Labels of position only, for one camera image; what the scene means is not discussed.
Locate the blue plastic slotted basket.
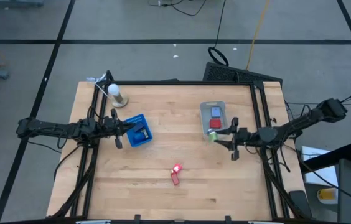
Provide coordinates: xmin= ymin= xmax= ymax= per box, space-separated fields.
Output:
xmin=123 ymin=113 xmax=154 ymax=148

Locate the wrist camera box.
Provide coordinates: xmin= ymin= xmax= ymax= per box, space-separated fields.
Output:
xmin=239 ymin=129 xmax=251 ymax=146
xmin=101 ymin=117 xmax=114 ymax=133

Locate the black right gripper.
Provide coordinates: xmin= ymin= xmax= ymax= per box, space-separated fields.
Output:
xmin=213 ymin=117 xmax=251 ymax=162

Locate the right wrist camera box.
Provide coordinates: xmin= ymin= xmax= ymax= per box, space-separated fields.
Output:
xmin=239 ymin=129 xmax=251 ymax=146

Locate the black bar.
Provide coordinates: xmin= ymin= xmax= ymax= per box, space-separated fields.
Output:
xmin=299 ymin=143 xmax=351 ymax=174

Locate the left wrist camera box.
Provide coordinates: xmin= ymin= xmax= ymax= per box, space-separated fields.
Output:
xmin=101 ymin=117 xmax=114 ymax=133

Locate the black mesh panel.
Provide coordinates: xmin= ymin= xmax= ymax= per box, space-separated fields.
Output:
xmin=202 ymin=61 xmax=284 ymax=84

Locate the black phone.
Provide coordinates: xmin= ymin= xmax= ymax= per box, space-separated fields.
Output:
xmin=289 ymin=190 xmax=313 ymax=219

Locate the black hanging cable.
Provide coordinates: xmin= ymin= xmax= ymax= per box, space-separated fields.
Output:
xmin=207 ymin=0 xmax=230 ymax=67

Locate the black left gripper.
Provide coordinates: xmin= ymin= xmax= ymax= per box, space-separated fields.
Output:
xmin=100 ymin=108 xmax=136 ymax=149

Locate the yellow white roll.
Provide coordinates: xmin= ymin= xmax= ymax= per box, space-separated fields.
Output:
xmin=316 ymin=187 xmax=338 ymax=205

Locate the red multi-port USB charger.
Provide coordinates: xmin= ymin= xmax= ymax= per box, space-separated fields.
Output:
xmin=170 ymin=172 xmax=181 ymax=187

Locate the white paper sheet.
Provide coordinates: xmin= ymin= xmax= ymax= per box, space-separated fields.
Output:
xmin=301 ymin=145 xmax=340 ymax=187

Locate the white bulb table lamp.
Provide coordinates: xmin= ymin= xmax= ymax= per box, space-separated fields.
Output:
xmin=107 ymin=83 xmax=129 ymax=108

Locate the white plastic storage bin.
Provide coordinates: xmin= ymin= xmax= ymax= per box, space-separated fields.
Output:
xmin=199 ymin=100 xmax=228 ymax=135

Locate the yellow hanging cable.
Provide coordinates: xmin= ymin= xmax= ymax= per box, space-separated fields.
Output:
xmin=245 ymin=0 xmax=269 ymax=71

